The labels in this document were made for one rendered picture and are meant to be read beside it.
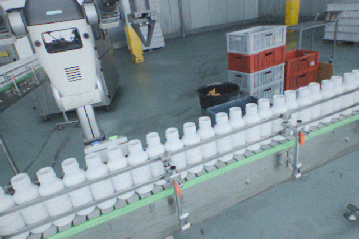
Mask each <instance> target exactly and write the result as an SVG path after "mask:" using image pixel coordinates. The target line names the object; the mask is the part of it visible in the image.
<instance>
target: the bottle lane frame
mask: <svg viewBox="0 0 359 239"><path fill-rule="evenodd" d="M310 133H311V136H310V137H308V136H306V135H305V137H304V142H303V145H300V157H299V162H301V163H302V167H301V170H300V174H301V175H303V174H306V173H307V172H309V171H312V170H314V169H317V168H319V167H322V166H324V165H326V164H328V163H330V162H332V161H334V160H336V159H338V158H340V157H343V156H345V155H348V154H350V153H352V152H354V151H356V150H358V149H359V114H356V115H352V116H351V117H348V118H346V119H344V120H342V121H340V120H339V122H337V123H332V124H331V125H327V126H326V125H325V127H323V128H319V129H318V130H316V131H311V132H310ZM295 139H296V138H295ZM295 139H292V140H287V142H284V143H282V144H281V143H279V145H277V146H275V147H272V146H271V148H270V149H266V150H264V149H263V150H262V151H261V152H259V153H253V155H251V156H249V157H246V156H244V157H245V158H244V159H242V160H236V159H235V162H234V163H231V164H227V163H225V164H226V166H224V167H221V168H217V167H216V170H214V171H210V172H208V171H206V174H203V175H200V176H197V175H196V174H195V176H196V177H195V178H193V179H191V180H186V179H185V182H183V183H182V184H183V187H182V188H181V194H182V205H183V209H184V211H185V212H188V218H187V220H188V222H189V223H190V226H193V225H195V224H197V223H198V222H201V221H203V220H205V219H208V218H211V217H212V216H214V215H217V214H219V213H221V212H223V211H225V210H227V209H229V208H231V207H233V206H235V205H239V204H240V203H242V202H244V201H247V200H249V199H251V198H253V197H255V196H257V195H259V194H262V193H263V192H267V191H269V190H271V189H273V188H275V187H277V186H279V185H281V184H284V183H286V182H288V181H291V180H292V177H291V174H292V173H293V172H292V171H291V170H289V167H287V160H289V157H287V154H288V150H290V149H292V156H291V158H292V159H293V160H294V148H295ZM162 188H163V191H160V192H157V193H156V194H153V193H152V192H151V196H148V197H146V198H143V199H142V198H141V197H139V201H136V202H134V203H130V204H129V203H128V202H127V203H126V205H125V206H123V207H120V208H118V209H116V208H115V206H114V207H113V210H112V211H111V212H109V213H106V214H103V213H102V212H100V216H98V217H96V218H93V219H91V220H89V219H88V217H86V222H83V223H81V224H78V225H76V226H74V224H73V223H72V227H71V228H69V229H66V230H64V231H62V232H60V231H59V229H57V232H56V234H54V235H51V236H49V237H46V238H44V237H43V235H42V237H41V239H124V238H129V239H164V238H167V237H169V236H172V235H174V234H176V233H178V232H180V231H181V228H180V219H179V217H178V210H177V204H176V199H175V195H174V189H173V186H172V187H170V188H168V189H165V188H164V187H162Z"/></svg>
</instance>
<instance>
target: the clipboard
mask: <svg viewBox="0 0 359 239"><path fill-rule="evenodd" d="M16 39H17V42H16V43H14V46H15V48H16V51H17V54H18V56H19V59H20V60H21V59H24V58H25V57H28V56H31V55H33V54H34V52H33V49H32V47H31V45H30V42H29V39H28V37H27V35H25V36H17V37H16Z"/></svg>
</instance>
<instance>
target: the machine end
mask: <svg viewBox="0 0 359 239"><path fill-rule="evenodd" d="M77 1H78V3H79V4H80V5H81V4H89V3H94V0H77ZM24 3H25V0H0V5H1V6H2V7H3V8H4V10H5V12H6V13H7V14H9V13H16V12H23V10H24ZM88 29H89V33H90V37H91V41H92V43H93V47H94V51H95V62H96V71H97V72H98V73H99V77H100V80H101V81H102V88H103V91H104V96H105V101H104V102H101V103H97V104H93V107H101V106H104V105H105V106H106V109H104V111H109V110H111V108H108V105H110V103H111V101H112V99H114V98H116V96H114V94H115V92H116V90H117V89H119V88H120V87H119V86H118V84H119V81H120V80H119V74H118V71H117V67H116V63H115V57H114V53H113V49H114V46H112V45H111V38H110V37H109V33H108V29H102V28H101V27H100V24H94V25H88ZM26 35H27V37H28V39H29V42H30V45H31V47H32V49H33V52H34V54H36V50H35V48H34V45H33V43H32V40H31V37H30V34H26ZM19 36H25V35H19ZM16 37H17V36H16ZM9 46H10V48H11V50H12V53H13V56H14V59H13V61H14V62H16V61H18V60H20V59H19V56H18V54H17V51H16V48H15V46H14V44H9ZM111 46H112V47H111ZM29 95H30V97H31V100H32V102H33V105H34V107H33V109H36V112H37V114H38V115H39V116H42V115H44V116H45V119H44V120H43V121H49V120H50V118H48V117H47V115H48V114H53V113H60V112H62V111H61V110H60V109H59V107H58V106H57V102H56V99H55V97H54V94H53V91H52V88H51V84H50V79H49V80H48V81H46V82H45V83H43V84H42V85H40V86H39V87H38V88H36V89H35V90H33V91H32V92H30V93H29Z"/></svg>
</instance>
